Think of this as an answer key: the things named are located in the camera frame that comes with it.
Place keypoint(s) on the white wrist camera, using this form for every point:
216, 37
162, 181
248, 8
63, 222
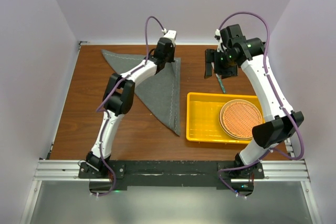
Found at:
219, 41
170, 34

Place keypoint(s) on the yellow plastic tray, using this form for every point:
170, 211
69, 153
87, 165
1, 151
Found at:
203, 117

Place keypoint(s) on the aluminium frame rail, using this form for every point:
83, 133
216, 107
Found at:
274, 171

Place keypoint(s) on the green handled steak knife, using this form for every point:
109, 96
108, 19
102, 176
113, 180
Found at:
220, 83

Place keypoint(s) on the round woven orange plate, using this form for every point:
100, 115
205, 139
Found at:
238, 117

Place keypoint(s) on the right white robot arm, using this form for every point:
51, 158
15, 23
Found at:
235, 51

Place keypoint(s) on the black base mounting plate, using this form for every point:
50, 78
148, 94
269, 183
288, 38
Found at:
217, 174

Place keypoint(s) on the grey cloth napkin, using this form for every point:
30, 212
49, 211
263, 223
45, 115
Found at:
159, 93

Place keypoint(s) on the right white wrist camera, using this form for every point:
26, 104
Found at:
219, 41

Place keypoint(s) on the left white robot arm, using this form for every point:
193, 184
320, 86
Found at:
118, 100

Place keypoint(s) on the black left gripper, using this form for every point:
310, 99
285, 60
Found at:
171, 59

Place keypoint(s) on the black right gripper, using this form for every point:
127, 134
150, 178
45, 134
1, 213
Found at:
212, 56

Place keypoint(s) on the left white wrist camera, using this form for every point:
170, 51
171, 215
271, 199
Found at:
170, 34

